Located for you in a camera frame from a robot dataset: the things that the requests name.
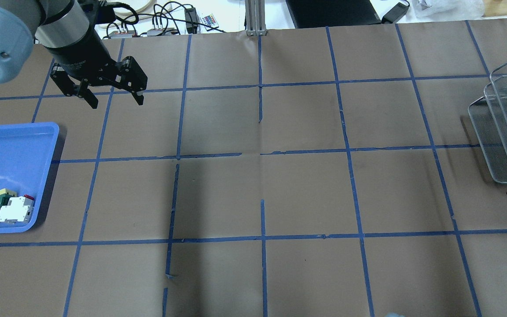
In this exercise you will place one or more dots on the aluminium frame post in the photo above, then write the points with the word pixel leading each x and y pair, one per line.
pixel 255 18

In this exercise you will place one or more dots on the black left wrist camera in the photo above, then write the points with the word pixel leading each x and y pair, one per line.
pixel 98 11

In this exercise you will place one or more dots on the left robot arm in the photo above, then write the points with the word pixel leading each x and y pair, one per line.
pixel 66 28

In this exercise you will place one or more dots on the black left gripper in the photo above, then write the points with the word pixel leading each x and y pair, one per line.
pixel 82 54

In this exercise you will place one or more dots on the remote control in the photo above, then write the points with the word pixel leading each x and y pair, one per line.
pixel 209 21

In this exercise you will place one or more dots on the blue plastic tray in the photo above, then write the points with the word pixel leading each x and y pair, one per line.
pixel 26 153

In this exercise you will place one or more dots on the white circuit breaker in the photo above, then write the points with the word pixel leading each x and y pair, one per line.
pixel 17 210

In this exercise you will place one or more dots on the black laptop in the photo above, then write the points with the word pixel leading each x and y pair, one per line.
pixel 321 13

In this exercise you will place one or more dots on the clear plastic bag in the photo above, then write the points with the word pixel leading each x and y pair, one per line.
pixel 445 9

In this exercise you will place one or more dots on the power adapter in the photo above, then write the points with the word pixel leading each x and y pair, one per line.
pixel 395 13

